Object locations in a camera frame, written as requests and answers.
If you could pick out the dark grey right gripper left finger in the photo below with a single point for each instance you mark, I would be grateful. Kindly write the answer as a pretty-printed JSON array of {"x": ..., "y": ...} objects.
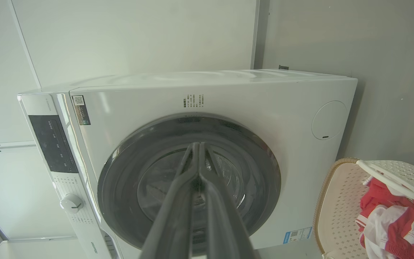
[{"x": 171, "y": 216}]

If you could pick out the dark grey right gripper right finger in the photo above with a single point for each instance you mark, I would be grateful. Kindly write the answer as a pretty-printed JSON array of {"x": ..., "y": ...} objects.
[{"x": 225, "y": 223}]

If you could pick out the white perforated laundry basket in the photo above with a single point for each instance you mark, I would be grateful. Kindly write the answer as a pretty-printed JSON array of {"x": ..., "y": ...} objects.
[{"x": 340, "y": 205}]

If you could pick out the dark round washing machine door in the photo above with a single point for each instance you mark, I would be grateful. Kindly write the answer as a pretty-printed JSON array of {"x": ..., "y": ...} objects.
[{"x": 149, "y": 172}]

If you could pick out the white washing machine control knob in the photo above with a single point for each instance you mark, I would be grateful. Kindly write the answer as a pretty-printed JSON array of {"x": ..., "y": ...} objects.
[{"x": 71, "y": 203}]

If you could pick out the white front-load washing machine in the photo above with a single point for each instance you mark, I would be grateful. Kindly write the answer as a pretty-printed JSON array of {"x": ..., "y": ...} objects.
[{"x": 199, "y": 108}]

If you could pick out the red and white garment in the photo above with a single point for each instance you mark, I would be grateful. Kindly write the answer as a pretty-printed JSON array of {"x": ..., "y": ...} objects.
[{"x": 394, "y": 223}]

